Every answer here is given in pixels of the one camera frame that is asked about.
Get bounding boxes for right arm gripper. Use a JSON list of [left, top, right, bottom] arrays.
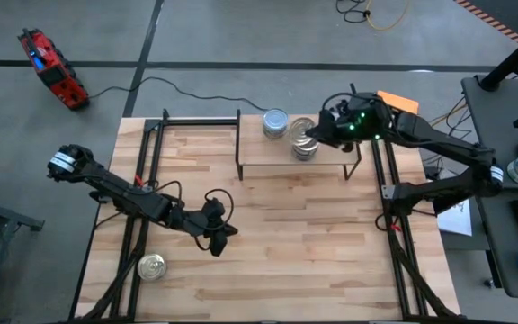
[[306, 93, 395, 152]]

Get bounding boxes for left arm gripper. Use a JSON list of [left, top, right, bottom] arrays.
[[178, 211, 239, 257]]

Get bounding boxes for wooden shelf black legs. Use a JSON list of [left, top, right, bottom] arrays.
[[235, 107, 362, 182]]

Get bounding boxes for orange paper folder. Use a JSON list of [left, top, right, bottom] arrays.
[[377, 89, 421, 114]]

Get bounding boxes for white paper sheet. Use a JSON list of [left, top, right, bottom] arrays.
[[436, 200, 474, 238]]

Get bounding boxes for grey side table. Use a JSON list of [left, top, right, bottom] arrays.
[[474, 187, 518, 300], [460, 75, 518, 190]]

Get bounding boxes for black slanted pole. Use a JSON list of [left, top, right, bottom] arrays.
[[478, 22, 518, 91]]

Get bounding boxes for grey metal stand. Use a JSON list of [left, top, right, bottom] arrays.
[[0, 182, 45, 324]]

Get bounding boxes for red black power device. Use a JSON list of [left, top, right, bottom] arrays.
[[17, 27, 91, 112]]

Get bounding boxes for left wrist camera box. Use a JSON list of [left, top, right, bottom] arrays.
[[203, 197, 227, 221]]

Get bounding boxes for black aluminium table frame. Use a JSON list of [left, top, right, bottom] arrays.
[[67, 107, 462, 324]]

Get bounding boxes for yellow floor cable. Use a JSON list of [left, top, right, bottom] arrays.
[[366, 0, 412, 32]]

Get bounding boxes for yellow cable beside table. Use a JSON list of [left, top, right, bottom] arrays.
[[427, 102, 469, 130]]

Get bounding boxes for black coiled floor cable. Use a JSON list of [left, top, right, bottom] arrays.
[[335, 0, 372, 24]]

